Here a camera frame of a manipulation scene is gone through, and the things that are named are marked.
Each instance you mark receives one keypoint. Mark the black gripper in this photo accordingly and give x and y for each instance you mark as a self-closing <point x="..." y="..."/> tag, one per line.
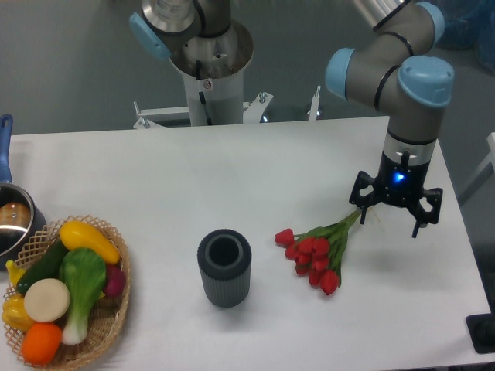
<point x="400" y="187"/>

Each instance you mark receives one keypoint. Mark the red tulip bouquet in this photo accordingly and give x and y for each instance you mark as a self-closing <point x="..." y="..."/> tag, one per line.
<point x="318" y="254"/>

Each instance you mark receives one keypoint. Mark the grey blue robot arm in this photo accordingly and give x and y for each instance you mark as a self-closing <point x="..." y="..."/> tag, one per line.
<point x="394" y="75"/>

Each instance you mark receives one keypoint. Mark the black device at table edge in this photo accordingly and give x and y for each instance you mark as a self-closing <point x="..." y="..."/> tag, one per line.
<point x="481" y="332"/>

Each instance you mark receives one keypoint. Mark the blue plastic bag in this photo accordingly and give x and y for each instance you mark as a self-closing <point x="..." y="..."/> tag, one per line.
<point x="469" y="25"/>

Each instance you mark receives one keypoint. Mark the dark grey ribbed vase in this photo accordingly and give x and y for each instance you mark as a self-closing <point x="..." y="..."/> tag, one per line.
<point x="224" y="259"/>

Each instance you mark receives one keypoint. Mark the red radish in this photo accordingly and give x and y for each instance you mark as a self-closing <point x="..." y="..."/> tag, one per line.
<point x="115" y="282"/>

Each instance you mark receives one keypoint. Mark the woven wicker basket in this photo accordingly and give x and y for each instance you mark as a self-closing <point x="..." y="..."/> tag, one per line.
<point x="107" y="316"/>

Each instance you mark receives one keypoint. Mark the green bok choy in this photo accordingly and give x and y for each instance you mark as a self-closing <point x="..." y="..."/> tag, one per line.
<point x="84" y="273"/>

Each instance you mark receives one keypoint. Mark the yellow squash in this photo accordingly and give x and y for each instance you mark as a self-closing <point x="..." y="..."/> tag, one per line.
<point x="76" y="234"/>

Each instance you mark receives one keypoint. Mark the dark green cucumber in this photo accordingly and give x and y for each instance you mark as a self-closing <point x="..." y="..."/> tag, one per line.
<point x="45" y="267"/>

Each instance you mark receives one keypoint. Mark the beige round bun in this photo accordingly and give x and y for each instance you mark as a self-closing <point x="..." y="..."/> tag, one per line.
<point x="47" y="300"/>

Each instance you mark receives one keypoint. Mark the orange fruit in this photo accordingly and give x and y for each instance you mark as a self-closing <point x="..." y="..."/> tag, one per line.
<point x="41" y="343"/>

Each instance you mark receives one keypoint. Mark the yellow banana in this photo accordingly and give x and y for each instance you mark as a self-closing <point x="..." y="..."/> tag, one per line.
<point x="15" y="272"/>

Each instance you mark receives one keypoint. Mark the yellow bell pepper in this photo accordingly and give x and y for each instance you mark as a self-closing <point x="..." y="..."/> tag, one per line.
<point x="15" y="315"/>

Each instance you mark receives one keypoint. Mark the white furniture frame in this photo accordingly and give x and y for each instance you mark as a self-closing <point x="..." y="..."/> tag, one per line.
<point x="480" y="174"/>

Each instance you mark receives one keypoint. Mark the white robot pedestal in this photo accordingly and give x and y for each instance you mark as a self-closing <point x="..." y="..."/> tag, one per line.
<point x="212" y="70"/>

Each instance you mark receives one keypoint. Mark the blue handled saucepan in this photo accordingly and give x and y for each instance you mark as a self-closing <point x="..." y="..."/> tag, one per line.
<point x="20" y="217"/>

